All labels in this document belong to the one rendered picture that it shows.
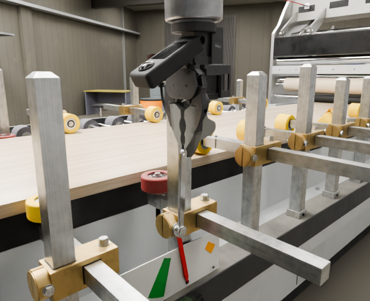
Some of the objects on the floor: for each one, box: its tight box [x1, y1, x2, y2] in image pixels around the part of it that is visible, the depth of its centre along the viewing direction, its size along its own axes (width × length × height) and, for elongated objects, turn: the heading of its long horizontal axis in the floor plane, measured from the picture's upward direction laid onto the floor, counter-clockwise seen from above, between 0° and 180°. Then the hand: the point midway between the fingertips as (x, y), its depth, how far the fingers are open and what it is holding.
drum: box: [140, 98, 162, 110], centre depth 631 cm, size 44×43×68 cm
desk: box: [84, 90, 131, 115], centre depth 911 cm, size 66×131×69 cm, turn 72°
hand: (185, 150), depth 54 cm, fingers closed
